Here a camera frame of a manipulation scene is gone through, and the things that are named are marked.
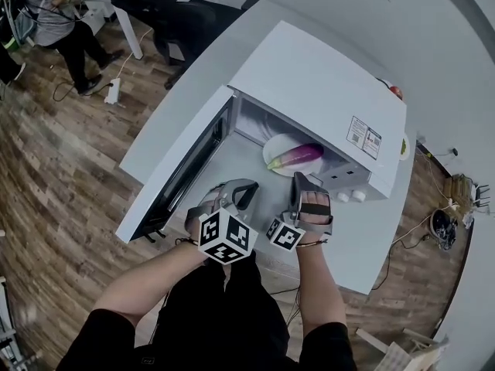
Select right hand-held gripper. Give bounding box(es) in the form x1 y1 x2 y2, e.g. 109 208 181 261
265 171 335 254

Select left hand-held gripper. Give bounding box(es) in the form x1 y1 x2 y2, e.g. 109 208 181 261
184 178 260 267

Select purple eggplant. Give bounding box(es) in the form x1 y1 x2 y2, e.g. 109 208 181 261
265 142 324 171

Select white oval plate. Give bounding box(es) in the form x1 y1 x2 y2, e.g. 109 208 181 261
262 132 330 179

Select white microwave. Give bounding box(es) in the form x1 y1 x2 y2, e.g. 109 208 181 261
115 20 409 243

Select person's left forearm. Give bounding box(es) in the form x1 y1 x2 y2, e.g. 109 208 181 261
92 241 210 328

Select person's right forearm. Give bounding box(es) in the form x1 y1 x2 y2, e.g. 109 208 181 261
295 241 348 335

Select person's right hand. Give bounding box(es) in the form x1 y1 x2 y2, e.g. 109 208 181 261
299 190 333 224

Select white plate with green beans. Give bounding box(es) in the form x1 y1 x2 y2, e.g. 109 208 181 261
398 132 411 162

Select person's black trousers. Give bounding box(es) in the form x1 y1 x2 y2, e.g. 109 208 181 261
152 250 292 362

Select black round bin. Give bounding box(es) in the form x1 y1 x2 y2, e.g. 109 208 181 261
430 207 460 251

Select cardboard box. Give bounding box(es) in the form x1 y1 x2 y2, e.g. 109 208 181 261
443 173 473 209

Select white power strip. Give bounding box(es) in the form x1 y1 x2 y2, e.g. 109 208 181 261
103 77 122 104

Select router with antennas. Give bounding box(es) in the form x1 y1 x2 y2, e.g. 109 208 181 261
469 182 491 209

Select black office chair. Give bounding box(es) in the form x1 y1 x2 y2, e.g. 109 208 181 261
90 0 271 91

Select light wooden boards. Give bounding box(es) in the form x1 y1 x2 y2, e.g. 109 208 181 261
354 325 452 371

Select white desk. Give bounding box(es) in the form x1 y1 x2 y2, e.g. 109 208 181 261
75 0 145 60

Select person's black shirt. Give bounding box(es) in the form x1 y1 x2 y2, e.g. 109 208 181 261
56 308 359 371

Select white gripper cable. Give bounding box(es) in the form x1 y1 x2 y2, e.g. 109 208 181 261
389 202 456 247

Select black floor cable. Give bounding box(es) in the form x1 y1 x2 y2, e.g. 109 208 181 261
51 78 114 103

